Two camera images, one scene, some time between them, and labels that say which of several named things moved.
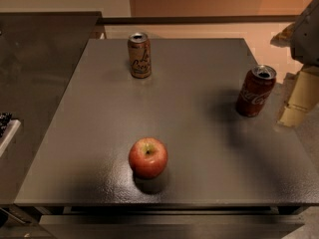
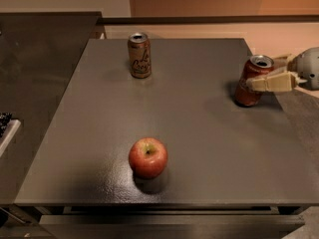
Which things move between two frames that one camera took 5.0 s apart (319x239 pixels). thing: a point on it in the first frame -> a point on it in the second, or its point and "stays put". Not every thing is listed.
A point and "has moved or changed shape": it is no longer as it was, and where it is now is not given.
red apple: (148, 157) stays put
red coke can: (255, 90) has moved or changed shape
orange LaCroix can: (140, 55) stays put
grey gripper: (306, 37) -> (309, 68)
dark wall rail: (197, 19) stays put
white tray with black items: (8, 127) stays put
